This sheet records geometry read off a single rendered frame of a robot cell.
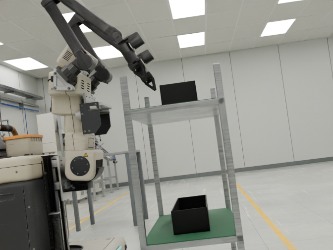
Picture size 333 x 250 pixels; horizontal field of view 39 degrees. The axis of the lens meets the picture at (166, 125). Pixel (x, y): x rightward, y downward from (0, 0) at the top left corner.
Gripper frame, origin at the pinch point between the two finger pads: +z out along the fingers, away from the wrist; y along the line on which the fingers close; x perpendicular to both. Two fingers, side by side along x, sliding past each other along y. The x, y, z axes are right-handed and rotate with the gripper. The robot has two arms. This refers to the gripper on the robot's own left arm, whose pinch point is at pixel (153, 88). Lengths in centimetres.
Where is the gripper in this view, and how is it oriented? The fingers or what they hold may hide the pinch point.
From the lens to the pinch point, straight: 275.0
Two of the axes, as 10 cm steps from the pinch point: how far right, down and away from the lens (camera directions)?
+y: 0.8, 0.5, 10.0
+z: 5.5, 8.3, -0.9
